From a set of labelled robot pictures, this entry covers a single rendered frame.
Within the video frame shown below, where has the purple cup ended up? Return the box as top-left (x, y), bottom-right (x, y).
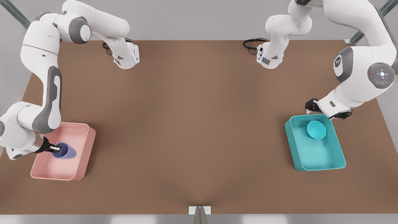
top-left (51, 142), bottom-right (77, 160)

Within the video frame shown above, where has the teal bowl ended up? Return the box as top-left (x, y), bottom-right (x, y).
top-left (305, 120), bottom-right (327, 140)

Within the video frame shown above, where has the pink box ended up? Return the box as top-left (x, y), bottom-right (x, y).
top-left (30, 122), bottom-right (96, 181)

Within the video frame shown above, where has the teal box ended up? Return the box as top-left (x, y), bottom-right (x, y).
top-left (285, 114), bottom-right (346, 172)

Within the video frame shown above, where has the black cable loop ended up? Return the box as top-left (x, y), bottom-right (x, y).
top-left (102, 38), bottom-right (134, 57)
top-left (243, 38), bottom-right (270, 57)

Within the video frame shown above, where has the silver frame post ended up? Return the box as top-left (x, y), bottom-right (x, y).
top-left (0, 0), bottom-right (32, 29)
top-left (344, 0), bottom-right (398, 44)
top-left (189, 206), bottom-right (211, 224)

